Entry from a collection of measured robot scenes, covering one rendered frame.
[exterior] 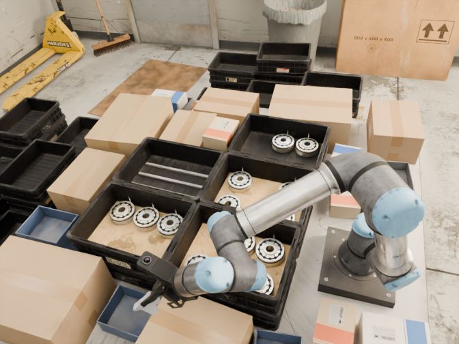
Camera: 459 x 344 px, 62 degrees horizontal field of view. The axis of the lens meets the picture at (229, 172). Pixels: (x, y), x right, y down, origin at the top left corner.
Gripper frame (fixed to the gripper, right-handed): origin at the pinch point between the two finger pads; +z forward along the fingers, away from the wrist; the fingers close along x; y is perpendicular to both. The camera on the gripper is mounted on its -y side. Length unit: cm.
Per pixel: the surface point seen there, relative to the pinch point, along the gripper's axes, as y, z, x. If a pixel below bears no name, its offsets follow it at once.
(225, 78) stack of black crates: -10, 103, 206
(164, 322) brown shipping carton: 14.9, 10.7, -1.8
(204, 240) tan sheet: 14.3, 16.2, 32.3
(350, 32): 48, 53, 324
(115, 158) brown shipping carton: -30, 56, 56
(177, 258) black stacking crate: 8.4, 14.9, 19.1
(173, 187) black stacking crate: -4, 35, 52
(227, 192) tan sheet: 13, 18, 58
